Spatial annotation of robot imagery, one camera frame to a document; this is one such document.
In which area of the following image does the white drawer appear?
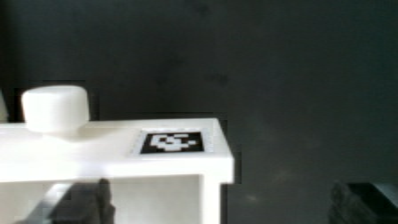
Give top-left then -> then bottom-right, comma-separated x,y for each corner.
0,85 -> 234,224

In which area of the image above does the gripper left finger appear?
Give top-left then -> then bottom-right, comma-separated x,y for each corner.
16,179 -> 115,224

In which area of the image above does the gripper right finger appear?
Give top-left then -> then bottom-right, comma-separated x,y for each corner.
328,182 -> 398,224

